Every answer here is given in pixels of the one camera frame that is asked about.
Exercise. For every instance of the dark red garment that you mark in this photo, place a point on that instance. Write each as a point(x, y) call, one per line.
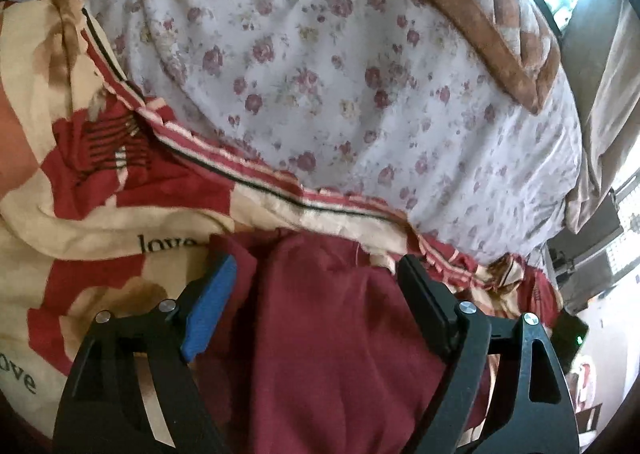
point(330, 334)

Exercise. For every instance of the dark metal stand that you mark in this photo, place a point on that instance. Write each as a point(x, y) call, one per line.
point(585, 259)

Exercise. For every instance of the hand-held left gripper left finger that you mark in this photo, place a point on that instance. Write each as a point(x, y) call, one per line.
point(212, 304)

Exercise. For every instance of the black phone with green light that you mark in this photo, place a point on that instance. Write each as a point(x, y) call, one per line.
point(570, 339)

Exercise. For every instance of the red cream printed blanket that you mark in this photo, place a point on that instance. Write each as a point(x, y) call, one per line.
point(90, 214)

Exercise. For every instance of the floral bed sheet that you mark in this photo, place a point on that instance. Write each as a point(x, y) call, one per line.
point(325, 84)

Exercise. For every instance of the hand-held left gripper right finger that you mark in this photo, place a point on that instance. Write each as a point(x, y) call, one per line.
point(425, 299)

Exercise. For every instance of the beige curtain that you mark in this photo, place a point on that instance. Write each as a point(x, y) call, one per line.
point(605, 109)

